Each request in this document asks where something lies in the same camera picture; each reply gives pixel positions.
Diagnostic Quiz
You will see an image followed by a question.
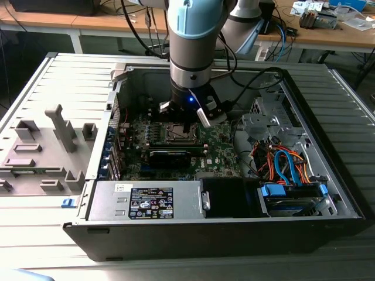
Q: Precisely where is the metal socket cover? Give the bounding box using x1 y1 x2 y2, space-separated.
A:
167 122 200 142

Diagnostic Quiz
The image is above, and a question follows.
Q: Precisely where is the CPU with silver top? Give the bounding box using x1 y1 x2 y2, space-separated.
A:
171 125 193 139

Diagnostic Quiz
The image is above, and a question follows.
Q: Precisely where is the CPU socket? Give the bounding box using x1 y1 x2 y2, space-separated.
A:
165 121 200 143

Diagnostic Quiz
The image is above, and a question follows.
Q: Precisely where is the green motherboard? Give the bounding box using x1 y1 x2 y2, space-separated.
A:
118 112 244 181

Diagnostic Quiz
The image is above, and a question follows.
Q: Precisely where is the Nvidia graphics card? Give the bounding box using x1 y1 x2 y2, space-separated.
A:
148 149 190 170

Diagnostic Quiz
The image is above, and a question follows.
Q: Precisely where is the metal drive cage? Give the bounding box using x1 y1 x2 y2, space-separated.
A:
241 78 311 147

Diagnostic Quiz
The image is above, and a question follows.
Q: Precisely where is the black plastic shroud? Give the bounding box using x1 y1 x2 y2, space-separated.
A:
202 177 260 220

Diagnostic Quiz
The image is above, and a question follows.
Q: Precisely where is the hard disk in blue carrier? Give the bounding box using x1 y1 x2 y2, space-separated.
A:
257 181 330 218

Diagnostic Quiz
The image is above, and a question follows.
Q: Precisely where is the silver power supply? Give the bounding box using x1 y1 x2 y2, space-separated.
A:
86 180 204 222

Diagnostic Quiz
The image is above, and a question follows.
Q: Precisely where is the black PC case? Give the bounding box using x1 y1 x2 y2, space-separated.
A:
63 60 367 263

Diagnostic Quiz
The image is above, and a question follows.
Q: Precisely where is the wooden desk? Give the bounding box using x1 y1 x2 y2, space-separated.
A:
0 0 375 56

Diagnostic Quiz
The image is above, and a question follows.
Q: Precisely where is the black stand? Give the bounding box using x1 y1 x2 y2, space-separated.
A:
260 0 277 35

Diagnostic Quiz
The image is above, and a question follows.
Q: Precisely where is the grey parts rack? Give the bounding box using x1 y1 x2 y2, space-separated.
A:
0 104 97 197

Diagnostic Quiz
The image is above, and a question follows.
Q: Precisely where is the metal heat sink device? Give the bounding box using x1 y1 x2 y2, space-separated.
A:
298 8 338 30

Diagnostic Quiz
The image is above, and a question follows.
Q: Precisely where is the black box on desk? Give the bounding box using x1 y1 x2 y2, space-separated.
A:
8 0 97 17

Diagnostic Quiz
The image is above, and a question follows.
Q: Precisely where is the blue cardboard box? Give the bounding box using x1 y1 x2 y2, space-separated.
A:
329 0 367 9

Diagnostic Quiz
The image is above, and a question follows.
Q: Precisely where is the pale blue rounded object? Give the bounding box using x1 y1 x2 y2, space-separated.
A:
0 268 55 281

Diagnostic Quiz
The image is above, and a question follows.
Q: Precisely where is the silver camera on black bracket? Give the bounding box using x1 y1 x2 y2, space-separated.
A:
189 86 229 129

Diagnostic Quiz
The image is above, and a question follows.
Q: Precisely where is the thick black camera cable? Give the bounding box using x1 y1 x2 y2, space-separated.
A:
221 66 284 111

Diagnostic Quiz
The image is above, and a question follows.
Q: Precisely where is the blue wire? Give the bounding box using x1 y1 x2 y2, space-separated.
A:
274 148 304 187

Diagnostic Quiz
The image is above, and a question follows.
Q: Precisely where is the blue cable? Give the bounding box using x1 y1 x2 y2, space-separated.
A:
277 23 292 58

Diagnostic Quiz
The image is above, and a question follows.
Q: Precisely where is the orange wire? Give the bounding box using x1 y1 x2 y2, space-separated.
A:
251 145 312 184

